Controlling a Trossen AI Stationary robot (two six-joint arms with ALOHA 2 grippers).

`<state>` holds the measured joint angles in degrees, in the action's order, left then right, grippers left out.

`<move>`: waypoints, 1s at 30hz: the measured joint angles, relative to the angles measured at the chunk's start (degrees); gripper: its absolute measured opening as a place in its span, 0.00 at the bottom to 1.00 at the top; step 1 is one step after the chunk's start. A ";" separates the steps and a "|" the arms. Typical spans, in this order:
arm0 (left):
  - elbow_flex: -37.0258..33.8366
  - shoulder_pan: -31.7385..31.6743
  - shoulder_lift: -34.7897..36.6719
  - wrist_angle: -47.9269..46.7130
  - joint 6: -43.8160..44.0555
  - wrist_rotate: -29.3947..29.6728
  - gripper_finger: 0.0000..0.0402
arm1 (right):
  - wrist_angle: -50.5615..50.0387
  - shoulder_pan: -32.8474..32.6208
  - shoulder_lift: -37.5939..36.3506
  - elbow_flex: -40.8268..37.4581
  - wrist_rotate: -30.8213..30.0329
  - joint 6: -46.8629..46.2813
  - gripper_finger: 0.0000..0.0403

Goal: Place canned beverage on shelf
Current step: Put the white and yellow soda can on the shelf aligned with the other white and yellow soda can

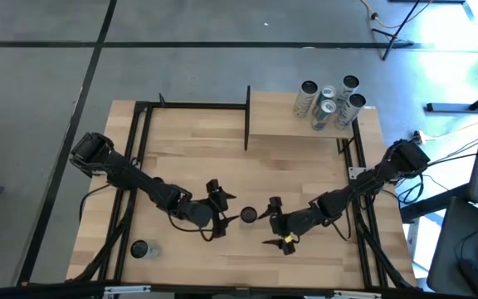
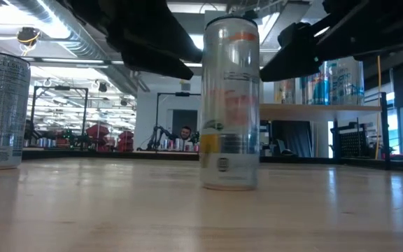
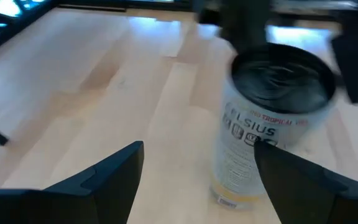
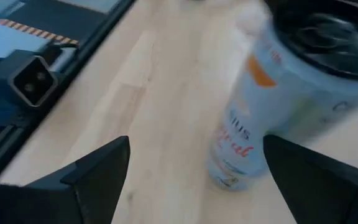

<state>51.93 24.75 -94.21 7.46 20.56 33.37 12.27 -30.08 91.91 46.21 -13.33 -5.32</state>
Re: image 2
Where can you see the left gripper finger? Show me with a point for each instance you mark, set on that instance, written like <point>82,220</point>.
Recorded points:
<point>189,54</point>
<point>152,59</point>

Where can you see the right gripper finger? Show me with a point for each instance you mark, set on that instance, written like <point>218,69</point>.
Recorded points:
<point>296,56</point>

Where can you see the silver-lid blue beverage can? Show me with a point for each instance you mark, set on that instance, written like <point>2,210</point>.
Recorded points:
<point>315,91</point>

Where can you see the black-lid white beverage can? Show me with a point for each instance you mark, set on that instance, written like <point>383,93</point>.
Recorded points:
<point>346,84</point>

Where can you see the pineapple print beverage can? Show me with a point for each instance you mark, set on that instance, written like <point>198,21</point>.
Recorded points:
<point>229,105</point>

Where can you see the palm print beverage can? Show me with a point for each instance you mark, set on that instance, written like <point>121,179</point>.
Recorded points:
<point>2,112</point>

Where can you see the black background robot arm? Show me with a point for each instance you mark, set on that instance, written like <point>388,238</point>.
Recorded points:
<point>159,134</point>

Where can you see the wooden shelf board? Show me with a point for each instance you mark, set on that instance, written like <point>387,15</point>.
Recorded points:
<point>310,112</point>

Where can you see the black shelf side support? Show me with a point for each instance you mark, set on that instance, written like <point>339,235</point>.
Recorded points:
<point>384,133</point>

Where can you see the long ceiling light strip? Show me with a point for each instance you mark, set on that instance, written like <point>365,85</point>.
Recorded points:
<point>72,60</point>

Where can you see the person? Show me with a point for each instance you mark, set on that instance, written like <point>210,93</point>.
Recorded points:
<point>186,133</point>

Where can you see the dark curtain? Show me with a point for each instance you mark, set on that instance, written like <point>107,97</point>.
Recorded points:
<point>292,138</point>

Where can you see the red background object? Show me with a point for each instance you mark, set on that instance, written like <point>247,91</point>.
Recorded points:
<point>97,132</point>
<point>126,138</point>

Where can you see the grey background chair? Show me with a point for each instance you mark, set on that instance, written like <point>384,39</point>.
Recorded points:
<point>285,150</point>

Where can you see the black perforated cart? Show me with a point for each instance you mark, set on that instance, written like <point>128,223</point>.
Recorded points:
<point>353,143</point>

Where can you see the ribbed silver ceiling duct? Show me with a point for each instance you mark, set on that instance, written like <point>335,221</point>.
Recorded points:
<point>93,52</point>

